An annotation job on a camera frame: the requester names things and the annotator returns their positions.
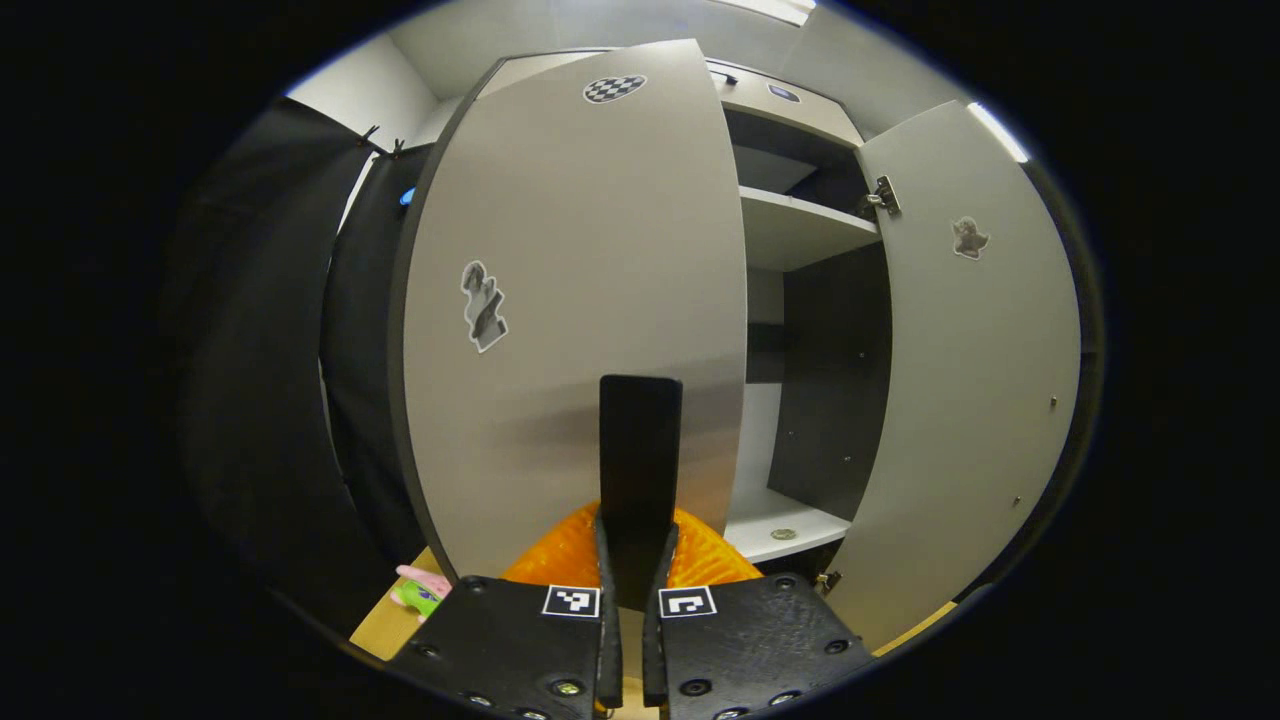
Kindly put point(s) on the pink green plush toy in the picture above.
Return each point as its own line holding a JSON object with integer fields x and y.
{"x": 420, "y": 595}

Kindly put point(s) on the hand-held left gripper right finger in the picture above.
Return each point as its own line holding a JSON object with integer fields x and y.
{"x": 652, "y": 640}

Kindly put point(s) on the black backdrop cloth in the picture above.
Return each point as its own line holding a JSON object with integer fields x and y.
{"x": 260, "y": 350}

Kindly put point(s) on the beige cabinet door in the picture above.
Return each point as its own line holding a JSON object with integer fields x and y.
{"x": 960, "y": 400}
{"x": 580, "y": 250}

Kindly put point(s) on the narrow ceiling light panel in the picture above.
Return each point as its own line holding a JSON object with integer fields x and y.
{"x": 1000, "y": 135}

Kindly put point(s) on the beige cabinet drawer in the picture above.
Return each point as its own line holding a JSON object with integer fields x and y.
{"x": 790, "y": 118}

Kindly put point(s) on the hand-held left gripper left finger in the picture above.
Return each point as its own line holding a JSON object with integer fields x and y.
{"x": 608, "y": 640}

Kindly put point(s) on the large ceiling light panel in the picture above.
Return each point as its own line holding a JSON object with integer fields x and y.
{"x": 780, "y": 8}

